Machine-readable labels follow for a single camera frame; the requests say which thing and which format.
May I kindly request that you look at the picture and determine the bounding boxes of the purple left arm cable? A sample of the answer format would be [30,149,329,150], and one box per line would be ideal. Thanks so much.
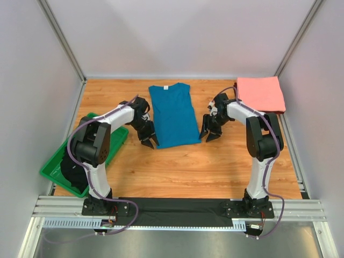
[42,94,140,245]

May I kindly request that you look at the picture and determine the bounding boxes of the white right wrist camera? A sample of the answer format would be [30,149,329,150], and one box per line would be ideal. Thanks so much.
[207,101,218,113]

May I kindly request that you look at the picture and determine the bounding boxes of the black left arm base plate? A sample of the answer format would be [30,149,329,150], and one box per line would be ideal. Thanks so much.
[82,196,117,216]

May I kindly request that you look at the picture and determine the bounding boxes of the aluminium frame post left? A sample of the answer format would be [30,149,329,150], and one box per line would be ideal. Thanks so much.
[37,0,87,81]

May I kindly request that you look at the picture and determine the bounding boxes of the black front mounting strip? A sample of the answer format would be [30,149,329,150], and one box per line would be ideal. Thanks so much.
[114,198,233,227]

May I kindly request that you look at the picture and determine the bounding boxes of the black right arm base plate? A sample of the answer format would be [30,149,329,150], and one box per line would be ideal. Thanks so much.
[220,198,275,219]

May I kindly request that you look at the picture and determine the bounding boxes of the folded pink t shirt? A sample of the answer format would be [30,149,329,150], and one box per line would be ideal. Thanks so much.
[236,76,286,112]

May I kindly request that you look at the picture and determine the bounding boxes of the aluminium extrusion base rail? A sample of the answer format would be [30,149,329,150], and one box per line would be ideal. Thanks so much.
[32,196,326,222]

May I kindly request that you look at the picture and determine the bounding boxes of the slotted aluminium cable rail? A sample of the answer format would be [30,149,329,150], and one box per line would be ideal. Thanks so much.
[42,217,248,232]

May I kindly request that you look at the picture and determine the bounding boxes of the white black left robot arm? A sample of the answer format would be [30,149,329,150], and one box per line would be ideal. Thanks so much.
[67,96,160,213]

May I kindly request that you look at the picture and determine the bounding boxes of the aluminium frame post right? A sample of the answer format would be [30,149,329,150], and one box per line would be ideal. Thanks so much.
[274,0,325,77]

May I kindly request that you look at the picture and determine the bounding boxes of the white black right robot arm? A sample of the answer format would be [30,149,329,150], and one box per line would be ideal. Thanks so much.
[199,93,284,214]

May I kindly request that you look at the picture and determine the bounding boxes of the green plastic tray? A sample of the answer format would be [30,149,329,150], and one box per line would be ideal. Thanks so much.
[40,116,128,198]

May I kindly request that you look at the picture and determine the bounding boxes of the blue t shirt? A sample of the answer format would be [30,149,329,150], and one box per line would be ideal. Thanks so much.
[148,83,201,149]

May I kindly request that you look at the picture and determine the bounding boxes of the aluminium frame post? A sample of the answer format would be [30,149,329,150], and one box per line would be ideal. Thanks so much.
[274,0,325,77]
[37,0,87,81]

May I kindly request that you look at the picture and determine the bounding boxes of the black t shirts in tray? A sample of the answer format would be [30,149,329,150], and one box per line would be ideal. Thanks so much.
[60,149,88,193]

